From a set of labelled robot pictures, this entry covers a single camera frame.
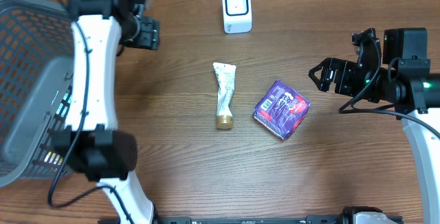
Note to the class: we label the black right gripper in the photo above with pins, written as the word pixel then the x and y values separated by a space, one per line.
pixel 344 69

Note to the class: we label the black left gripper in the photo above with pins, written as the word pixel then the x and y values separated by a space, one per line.
pixel 152 40

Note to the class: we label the purple pad package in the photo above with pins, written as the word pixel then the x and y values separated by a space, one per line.
pixel 281 110

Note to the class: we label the white tube gold cap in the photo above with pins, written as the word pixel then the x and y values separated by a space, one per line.
pixel 225 74

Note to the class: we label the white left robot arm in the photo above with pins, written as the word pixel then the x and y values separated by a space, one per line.
pixel 91 142

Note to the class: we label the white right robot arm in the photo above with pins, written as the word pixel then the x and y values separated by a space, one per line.
pixel 392 76

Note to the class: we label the white barcode scanner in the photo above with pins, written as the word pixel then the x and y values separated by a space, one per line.
pixel 237 16

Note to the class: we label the grey plastic basket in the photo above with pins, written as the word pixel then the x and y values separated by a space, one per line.
pixel 37 56

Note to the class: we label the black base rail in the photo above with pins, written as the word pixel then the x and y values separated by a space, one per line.
pixel 356 214

